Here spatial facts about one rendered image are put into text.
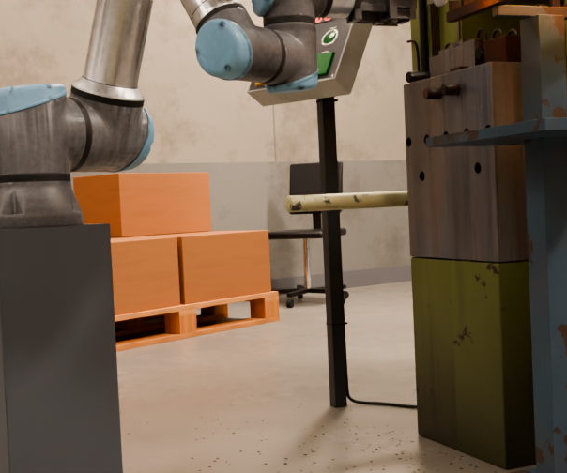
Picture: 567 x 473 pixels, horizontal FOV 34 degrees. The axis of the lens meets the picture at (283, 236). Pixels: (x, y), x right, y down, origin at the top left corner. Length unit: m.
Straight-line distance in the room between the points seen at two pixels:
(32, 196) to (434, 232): 1.02
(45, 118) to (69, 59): 3.79
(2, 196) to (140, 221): 3.07
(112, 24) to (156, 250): 2.55
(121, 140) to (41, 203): 0.24
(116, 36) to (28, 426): 0.76
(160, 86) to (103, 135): 3.94
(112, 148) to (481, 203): 0.84
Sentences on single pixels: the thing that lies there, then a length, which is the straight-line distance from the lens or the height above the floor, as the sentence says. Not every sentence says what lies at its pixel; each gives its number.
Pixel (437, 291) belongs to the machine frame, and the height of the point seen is 0.39.
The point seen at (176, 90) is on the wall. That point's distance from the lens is 5.86.
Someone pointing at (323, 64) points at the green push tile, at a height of 1.01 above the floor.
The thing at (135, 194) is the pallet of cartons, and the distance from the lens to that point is 4.82.
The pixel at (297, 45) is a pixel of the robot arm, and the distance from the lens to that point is 1.56.
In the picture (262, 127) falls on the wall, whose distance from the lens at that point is 6.16.
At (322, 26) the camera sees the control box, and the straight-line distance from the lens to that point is 2.75.
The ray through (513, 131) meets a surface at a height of 0.73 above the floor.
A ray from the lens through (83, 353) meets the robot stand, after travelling 1.78.
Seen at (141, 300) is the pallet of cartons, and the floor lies 0.21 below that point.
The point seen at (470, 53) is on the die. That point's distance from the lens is 2.29.
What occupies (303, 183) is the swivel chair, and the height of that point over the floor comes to 0.74.
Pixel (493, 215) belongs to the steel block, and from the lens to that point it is 2.11.
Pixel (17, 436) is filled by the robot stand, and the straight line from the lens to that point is 1.76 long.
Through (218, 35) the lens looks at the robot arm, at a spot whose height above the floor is 0.89.
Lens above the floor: 0.62
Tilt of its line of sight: 2 degrees down
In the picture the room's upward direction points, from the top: 3 degrees counter-clockwise
